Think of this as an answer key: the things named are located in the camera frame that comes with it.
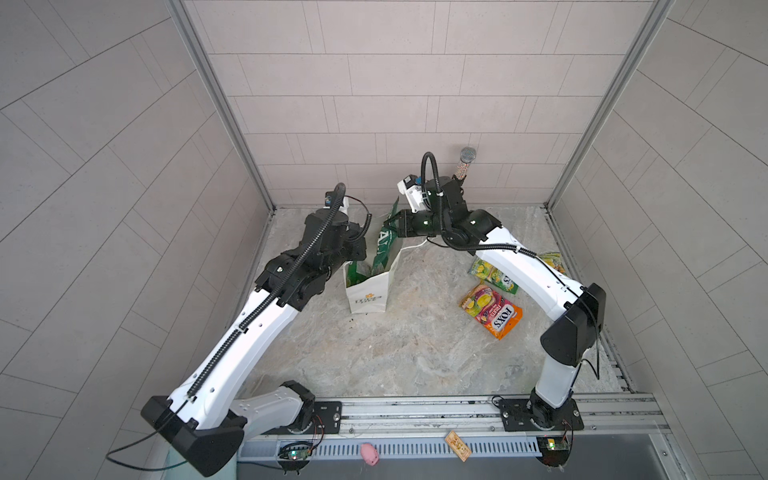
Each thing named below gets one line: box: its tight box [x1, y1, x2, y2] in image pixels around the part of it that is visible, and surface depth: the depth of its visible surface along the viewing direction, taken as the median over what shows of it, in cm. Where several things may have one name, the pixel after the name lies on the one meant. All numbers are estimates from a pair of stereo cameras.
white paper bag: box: [343, 239, 428, 314], surface depth 73 cm
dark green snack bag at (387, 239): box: [372, 196, 399, 274], surface depth 72 cm
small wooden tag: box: [445, 430, 472, 462], surface depth 68 cm
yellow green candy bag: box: [538, 251, 567, 276], surface depth 99 cm
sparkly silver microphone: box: [455, 146, 476, 180], surface depth 91 cm
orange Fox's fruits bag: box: [459, 285, 523, 340], surface depth 88 cm
